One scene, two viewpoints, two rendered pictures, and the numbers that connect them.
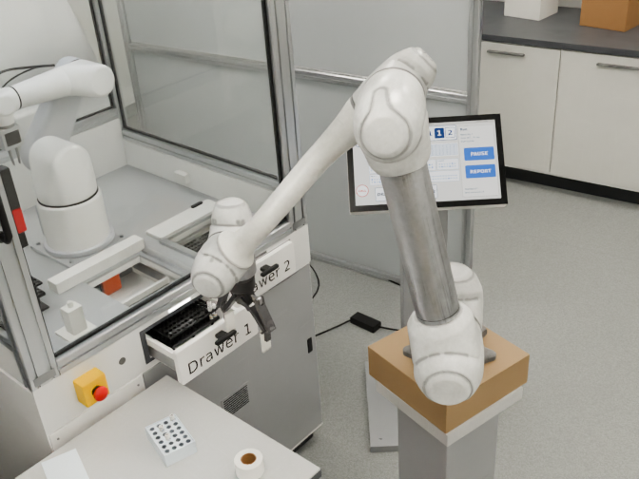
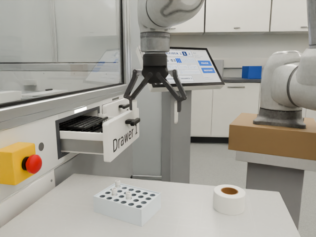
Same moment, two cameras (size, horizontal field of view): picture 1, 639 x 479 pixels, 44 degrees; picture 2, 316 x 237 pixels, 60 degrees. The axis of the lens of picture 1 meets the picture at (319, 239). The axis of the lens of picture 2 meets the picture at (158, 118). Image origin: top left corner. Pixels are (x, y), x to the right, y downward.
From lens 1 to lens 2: 1.60 m
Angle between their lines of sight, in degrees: 34
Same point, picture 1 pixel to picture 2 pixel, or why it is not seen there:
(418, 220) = not seen: outside the picture
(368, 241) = not seen: hidden behind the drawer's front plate
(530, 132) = not seen: hidden behind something
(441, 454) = (296, 191)
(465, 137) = (196, 56)
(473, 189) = (208, 77)
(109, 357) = (31, 137)
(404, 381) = (271, 135)
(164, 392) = (82, 182)
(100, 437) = (31, 225)
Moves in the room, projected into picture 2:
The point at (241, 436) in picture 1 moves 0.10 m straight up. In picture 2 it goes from (187, 190) to (188, 153)
